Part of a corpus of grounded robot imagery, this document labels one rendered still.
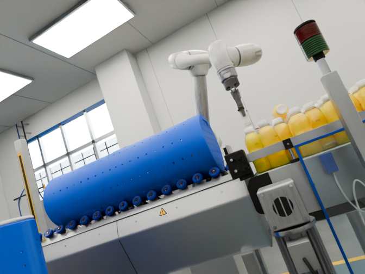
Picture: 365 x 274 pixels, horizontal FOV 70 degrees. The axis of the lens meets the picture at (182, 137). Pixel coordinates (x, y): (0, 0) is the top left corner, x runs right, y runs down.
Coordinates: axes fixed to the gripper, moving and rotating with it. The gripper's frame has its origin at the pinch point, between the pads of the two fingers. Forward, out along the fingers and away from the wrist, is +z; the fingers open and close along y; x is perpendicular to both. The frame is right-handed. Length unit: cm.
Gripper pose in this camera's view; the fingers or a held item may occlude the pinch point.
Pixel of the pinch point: (245, 118)
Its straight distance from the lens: 128.2
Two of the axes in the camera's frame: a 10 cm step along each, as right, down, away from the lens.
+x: 8.9, -3.8, -2.7
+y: -3.2, -0.8, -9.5
